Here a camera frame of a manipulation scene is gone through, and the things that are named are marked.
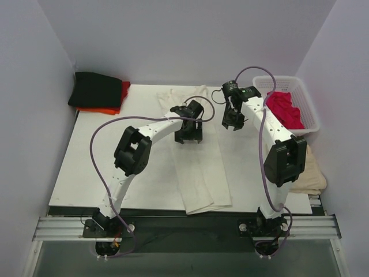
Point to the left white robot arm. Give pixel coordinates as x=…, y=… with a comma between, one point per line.
x=132, y=153

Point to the cream white t-shirt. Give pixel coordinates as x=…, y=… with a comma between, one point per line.
x=201, y=174

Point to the black folded t-shirt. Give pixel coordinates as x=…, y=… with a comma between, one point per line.
x=93, y=90

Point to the white plastic basket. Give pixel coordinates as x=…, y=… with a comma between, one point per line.
x=301, y=100

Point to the orange folded t-shirt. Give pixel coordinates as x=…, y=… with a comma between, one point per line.
x=108, y=111

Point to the beige folded cloth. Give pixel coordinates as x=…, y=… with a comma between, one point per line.
x=311, y=180

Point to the red folded t-shirt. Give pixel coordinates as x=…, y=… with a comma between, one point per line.
x=125, y=88

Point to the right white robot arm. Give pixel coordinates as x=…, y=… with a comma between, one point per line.
x=282, y=155

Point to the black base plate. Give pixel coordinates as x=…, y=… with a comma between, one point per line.
x=190, y=243

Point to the aluminium mounting rail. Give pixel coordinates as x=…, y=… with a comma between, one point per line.
x=300, y=227

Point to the magenta crumpled t-shirt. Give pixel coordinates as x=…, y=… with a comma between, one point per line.
x=280, y=104

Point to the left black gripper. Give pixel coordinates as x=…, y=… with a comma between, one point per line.
x=188, y=134

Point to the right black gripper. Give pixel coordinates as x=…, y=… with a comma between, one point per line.
x=232, y=119

